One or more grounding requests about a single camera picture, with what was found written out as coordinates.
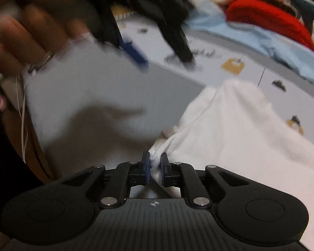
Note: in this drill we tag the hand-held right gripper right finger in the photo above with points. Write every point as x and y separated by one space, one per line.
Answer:
164 170

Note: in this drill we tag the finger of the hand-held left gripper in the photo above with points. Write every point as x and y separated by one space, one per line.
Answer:
136 55
180 47

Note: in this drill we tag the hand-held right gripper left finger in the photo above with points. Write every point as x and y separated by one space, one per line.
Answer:
146 170

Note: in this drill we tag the white shirt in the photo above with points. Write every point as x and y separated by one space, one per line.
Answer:
238 136

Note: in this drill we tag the person's left hand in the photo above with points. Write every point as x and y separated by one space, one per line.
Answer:
28 18

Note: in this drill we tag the light blue sheet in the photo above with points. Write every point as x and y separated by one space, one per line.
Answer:
264 41

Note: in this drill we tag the red folded blanket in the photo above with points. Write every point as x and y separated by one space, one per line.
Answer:
267 18

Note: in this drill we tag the teal shark plush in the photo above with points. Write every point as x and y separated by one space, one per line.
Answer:
308 7

